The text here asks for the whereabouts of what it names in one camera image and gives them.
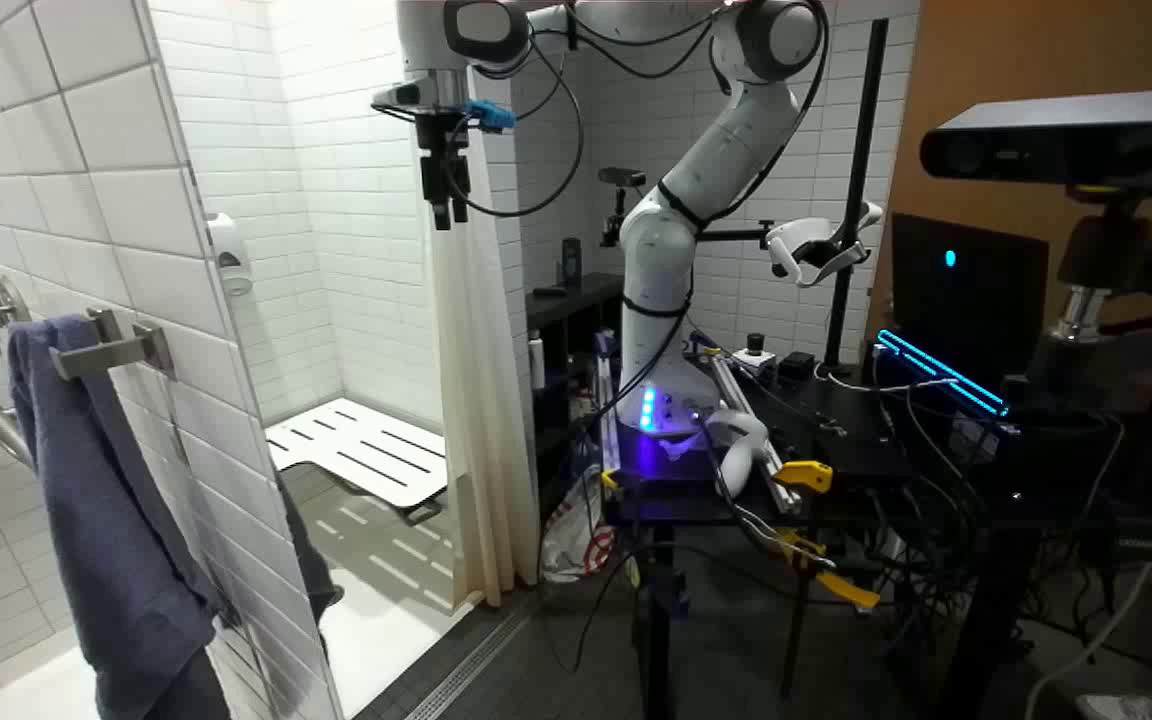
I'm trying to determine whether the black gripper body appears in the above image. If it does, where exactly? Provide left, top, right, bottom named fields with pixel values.
left=410, top=105, right=475, bottom=168

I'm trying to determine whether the white shower curtain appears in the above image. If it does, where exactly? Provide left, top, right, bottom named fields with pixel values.
left=428, top=133, right=549, bottom=614

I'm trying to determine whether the purple lit robot base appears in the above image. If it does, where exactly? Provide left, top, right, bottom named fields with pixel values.
left=595, top=379, right=721, bottom=492

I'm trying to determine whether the small dark bottle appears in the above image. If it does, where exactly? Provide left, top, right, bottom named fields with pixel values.
left=555, top=237, right=587, bottom=292

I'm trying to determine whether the black shelf unit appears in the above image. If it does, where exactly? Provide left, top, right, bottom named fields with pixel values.
left=525, top=272, right=628, bottom=526

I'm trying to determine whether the white slatted shower seat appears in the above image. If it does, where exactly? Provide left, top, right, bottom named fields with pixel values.
left=263, top=398, right=453, bottom=516

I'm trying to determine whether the small white black gadget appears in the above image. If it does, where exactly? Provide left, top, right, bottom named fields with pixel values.
left=729, top=334, right=782, bottom=377

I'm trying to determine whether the metal towel hook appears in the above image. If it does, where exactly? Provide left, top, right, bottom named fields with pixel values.
left=48, top=307, right=176, bottom=383

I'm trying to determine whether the white red bag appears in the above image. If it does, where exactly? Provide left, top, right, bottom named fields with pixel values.
left=541, top=464, right=628, bottom=587

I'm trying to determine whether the black vertical pole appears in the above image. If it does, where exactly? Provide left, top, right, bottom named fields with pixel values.
left=820, top=17, right=892, bottom=377

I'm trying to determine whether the yellow clamp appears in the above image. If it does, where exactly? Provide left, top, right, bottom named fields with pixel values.
left=770, top=456, right=837, bottom=495
left=806, top=570, right=889, bottom=617

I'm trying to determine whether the black equipment table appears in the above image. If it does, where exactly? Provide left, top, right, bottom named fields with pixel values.
left=721, top=353, right=1152, bottom=720

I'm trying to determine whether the blue hanging towel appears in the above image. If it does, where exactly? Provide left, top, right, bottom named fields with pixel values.
left=6, top=314, right=342, bottom=720

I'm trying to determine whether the black tripod stand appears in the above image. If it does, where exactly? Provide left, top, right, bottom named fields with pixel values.
left=601, top=478, right=739, bottom=720

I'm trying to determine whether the blue lit strip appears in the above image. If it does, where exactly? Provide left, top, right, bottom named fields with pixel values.
left=871, top=329, right=1010, bottom=421

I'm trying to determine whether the black monitor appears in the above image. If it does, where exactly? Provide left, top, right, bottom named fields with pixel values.
left=889, top=214, right=1053, bottom=398

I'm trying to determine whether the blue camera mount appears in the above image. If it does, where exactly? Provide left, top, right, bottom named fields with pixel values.
left=468, top=95, right=519, bottom=137

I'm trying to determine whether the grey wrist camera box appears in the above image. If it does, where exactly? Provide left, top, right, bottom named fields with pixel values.
left=371, top=79, right=433, bottom=129

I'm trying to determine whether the white wall dispenser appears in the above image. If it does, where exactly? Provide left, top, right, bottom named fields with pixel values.
left=207, top=214, right=255, bottom=302

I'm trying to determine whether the white bracket device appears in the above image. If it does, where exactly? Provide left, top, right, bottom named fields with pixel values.
left=760, top=197, right=889, bottom=292

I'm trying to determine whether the white curved handle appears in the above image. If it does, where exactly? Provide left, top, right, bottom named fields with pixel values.
left=703, top=404, right=770, bottom=499

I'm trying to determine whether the black bar camera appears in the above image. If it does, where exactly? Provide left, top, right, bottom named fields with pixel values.
left=916, top=84, right=1152, bottom=197

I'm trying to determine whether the white floor cable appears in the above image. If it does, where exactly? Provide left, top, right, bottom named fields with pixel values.
left=1018, top=555, right=1152, bottom=720

